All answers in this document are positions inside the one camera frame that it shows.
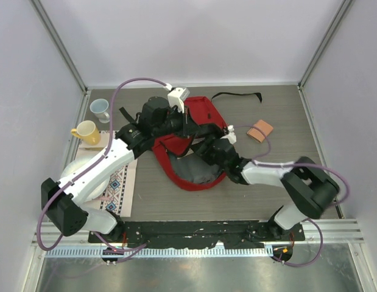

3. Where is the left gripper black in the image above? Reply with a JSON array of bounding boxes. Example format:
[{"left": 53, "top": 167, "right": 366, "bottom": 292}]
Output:
[{"left": 153, "top": 104, "right": 202, "bottom": 139}]

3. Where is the red backpack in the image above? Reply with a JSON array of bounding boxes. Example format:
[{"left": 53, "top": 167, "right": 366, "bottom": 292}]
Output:
[{"left": 119, "top": 91, "right": 264, "bottom": 192}]

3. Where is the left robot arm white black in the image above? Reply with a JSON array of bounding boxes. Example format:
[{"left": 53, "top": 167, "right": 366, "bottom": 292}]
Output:
[{"left": 41, "top": 94, "right": 199, "bottom": 243}]

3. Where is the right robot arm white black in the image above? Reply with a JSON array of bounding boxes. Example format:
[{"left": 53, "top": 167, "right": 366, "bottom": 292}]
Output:
[{"left": 192, "top": 138, "right": 340, "bottom": 240}]

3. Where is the light blue cup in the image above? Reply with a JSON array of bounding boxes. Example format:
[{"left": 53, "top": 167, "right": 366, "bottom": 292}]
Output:
[{"left": 90, "top": 99, "right": 110, "bottom": 123}]

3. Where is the yellow mug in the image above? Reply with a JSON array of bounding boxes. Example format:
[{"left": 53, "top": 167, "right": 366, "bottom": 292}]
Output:
[{"left": 71, "top": 120, "right": 100, "bottom": 145}]

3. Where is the patterned placemat cloth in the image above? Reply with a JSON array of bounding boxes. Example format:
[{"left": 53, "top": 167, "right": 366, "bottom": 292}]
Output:
[{"left": 75, "top": 131, "right": 137, "bottom": 218}]

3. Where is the white paper plate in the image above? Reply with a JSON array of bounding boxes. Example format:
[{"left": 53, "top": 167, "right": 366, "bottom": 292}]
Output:
[{"left": 61, "top": 155, "right": 109, "bottom": 201}]

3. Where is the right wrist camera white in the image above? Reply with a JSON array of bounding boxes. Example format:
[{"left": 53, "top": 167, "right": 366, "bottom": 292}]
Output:
[{"left": 222, "top": 125, "right": 236, "bottom": 145}]

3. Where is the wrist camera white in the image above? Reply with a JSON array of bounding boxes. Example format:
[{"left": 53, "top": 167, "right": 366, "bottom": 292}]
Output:
[
  {"left": 222, "top": 125, "right": 236, "bottom": 145},
  {"left": 163, "top": 83, "right": 190, "bottom": 113}
]

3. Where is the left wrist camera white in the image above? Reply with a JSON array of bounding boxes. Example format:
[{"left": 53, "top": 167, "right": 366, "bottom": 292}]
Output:
[{"left": 163, "top": 83, "right": 190, "bottom": 113}]

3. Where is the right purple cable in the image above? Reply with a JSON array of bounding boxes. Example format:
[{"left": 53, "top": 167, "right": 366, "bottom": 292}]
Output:
[{"left": 230, "top": 123, "right": 350, "bottom": 268}]

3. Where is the purple cable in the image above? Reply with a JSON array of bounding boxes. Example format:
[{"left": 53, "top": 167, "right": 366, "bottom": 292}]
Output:
[
  {"left": 230, "top": 123, "right": 350, "bottom": 268},
  {"left": 35, "top": 77, "right": 174, "bottom": 252}
]

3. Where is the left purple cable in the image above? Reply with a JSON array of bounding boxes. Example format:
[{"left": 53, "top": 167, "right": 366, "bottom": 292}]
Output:
[{"left": 35, "top": 77, "right": 174, "bottom": 252}]

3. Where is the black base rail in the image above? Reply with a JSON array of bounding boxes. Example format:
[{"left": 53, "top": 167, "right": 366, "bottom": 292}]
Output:
[{"left": 102, "top": 220, "right": 305, "bottom": 249}]

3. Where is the white cable duct strip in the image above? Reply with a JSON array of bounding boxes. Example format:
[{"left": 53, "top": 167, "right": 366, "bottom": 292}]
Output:
[{"left": 45, "top": 246, "right": 273, "bottom": 259}]

